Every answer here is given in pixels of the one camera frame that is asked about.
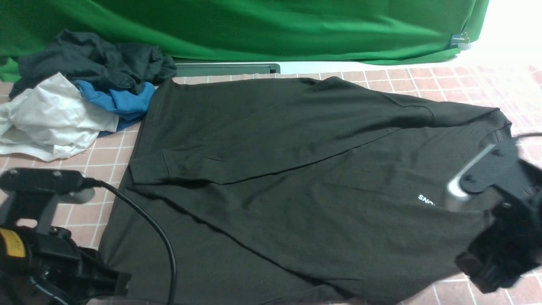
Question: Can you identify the crumpled white garment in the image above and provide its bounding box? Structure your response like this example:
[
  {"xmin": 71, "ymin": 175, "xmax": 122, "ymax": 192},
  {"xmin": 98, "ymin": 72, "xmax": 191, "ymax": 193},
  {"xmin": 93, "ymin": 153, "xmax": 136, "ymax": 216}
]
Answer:
[{"xmin": 0, "ymin": 73, "xmax": 119, "ymax": 162}]

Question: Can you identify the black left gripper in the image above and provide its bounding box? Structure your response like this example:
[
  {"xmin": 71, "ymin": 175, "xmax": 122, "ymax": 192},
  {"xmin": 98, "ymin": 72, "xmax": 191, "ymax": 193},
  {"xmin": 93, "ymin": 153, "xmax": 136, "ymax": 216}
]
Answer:
[{"xmin": 0, "ymin": 227, "xmax": 131, "ymax": 305}]

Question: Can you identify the dark gray long-sleeve top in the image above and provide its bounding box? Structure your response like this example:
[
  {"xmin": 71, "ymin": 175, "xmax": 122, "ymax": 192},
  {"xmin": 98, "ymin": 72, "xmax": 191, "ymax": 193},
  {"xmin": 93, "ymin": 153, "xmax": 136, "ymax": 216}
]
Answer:
[{"xmin": 119, "ymin": 77, "xmax": 512, "ymax": 305}]

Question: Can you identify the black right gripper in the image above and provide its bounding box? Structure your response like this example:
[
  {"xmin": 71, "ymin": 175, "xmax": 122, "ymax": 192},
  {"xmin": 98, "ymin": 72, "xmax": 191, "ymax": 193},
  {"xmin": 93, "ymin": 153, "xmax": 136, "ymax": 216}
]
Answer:
[{"xmin": 455, "ymin": 159, "xmax": 541, "ymax": 294}]

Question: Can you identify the blue binder clip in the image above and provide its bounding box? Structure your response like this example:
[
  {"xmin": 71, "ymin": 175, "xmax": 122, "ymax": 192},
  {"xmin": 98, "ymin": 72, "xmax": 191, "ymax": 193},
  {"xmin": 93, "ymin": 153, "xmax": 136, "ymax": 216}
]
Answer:
[{"xmin": 448, "ymin": 32, "xmax": 470, "ymax": 49}]

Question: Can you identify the crumpled black garment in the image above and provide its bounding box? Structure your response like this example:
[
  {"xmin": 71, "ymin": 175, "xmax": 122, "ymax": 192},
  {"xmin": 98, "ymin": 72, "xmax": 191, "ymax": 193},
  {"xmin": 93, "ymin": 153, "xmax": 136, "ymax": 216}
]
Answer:
[{"xmin": 8, "ymin": 30, "xmax": 177, "ymax": 99}]

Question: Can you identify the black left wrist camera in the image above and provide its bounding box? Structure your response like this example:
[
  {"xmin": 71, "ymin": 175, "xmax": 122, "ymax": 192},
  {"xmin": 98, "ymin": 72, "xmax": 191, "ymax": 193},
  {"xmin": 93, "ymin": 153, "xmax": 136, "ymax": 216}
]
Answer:
[{"xmin": 0, "ymin": 168, "xmax": 95, "ymax": 234}]

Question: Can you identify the crumpled blue garment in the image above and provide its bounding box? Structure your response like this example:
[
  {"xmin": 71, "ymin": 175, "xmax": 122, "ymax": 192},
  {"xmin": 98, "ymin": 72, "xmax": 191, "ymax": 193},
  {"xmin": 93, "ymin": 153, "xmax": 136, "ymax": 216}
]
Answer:
[{"xmin": 74, "ymin": 80, "xmax": 156, "ymax": 138}]

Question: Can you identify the dark green metal bar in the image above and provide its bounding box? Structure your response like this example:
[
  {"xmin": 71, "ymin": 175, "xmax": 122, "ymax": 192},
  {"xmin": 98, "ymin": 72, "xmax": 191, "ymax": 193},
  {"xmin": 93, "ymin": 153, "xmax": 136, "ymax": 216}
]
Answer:
[{"xmin": 176, "ymin": 63, "xmax": 281, "ymax": 77}]

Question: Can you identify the green backdrop cloth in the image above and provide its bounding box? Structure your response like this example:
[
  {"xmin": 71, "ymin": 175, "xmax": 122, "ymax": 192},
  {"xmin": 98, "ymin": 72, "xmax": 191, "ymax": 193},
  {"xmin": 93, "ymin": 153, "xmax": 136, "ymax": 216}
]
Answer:
[{"xmin": 0, "ymin": 0, "xmax": 489, "ymax": 82}]

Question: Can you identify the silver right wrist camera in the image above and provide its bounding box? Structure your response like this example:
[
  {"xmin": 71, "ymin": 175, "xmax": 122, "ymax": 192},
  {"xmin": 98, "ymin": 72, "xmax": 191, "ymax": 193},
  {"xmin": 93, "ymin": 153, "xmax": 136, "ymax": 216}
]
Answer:
[{"xmin": 445, "ymin": 139, "xmax": 530, "ymax": 212}]

